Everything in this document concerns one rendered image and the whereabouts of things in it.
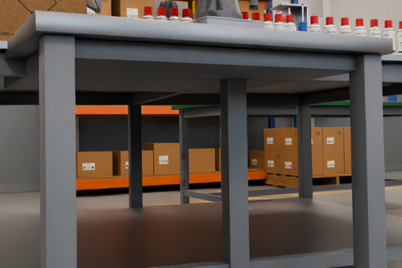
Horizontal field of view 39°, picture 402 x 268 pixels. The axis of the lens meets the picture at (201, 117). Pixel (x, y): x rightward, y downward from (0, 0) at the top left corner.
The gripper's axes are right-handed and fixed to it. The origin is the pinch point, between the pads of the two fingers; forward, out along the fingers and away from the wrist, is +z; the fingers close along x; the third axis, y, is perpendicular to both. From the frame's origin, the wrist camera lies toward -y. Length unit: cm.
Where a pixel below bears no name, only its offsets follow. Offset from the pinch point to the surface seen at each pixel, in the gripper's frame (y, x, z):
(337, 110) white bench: 125, -140, 119
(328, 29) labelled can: -1, -83, 52
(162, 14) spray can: -1.5, -20.6, 13.1
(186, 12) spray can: -0.8, -30.2, 16.8
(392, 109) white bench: 132, -184, 142
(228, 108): -61, -4, 49
